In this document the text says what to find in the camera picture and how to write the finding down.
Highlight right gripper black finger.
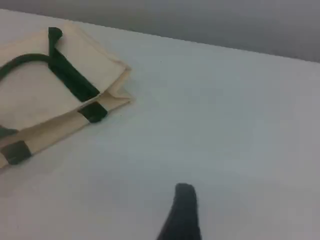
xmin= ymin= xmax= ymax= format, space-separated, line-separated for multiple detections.
xmin=154 ymin=182 xmax=202 ymax=240

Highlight white canvas bag green handles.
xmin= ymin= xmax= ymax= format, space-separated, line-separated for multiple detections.
xmin=0 ymin=21 xmax=137 ymax=170

